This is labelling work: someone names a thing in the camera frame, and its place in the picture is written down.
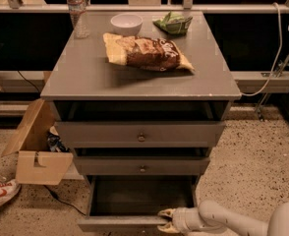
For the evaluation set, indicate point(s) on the clear plastic water bottle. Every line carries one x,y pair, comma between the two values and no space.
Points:
78,15

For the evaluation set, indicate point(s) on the grey top drawer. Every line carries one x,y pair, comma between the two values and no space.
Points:
156,134

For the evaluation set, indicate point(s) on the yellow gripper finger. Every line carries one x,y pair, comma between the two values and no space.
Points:
168,228
167,212

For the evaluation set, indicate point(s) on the grey bottom drawer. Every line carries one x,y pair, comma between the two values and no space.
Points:
132,203

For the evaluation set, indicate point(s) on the grey middle drawer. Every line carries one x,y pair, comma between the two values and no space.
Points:
135,165

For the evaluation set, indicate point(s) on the green snack bag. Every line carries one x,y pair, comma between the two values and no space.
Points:
174,23

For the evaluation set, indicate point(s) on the cardboard box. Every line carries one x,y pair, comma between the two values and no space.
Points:
37,164

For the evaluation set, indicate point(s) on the brown yellow chip bag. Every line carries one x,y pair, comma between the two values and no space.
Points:
153,54

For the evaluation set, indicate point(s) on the white bowl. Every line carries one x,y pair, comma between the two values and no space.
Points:
127,24

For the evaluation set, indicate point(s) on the grey drawer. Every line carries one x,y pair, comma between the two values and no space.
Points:
156,134
132,203
135,165

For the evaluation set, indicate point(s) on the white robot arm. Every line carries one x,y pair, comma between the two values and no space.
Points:
210,217

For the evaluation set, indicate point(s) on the grey drawer cabinet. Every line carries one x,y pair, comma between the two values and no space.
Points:
85,87

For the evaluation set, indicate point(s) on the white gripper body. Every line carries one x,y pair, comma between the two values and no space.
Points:
180,219

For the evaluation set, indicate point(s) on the dark item in box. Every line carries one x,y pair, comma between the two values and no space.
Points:
55,144

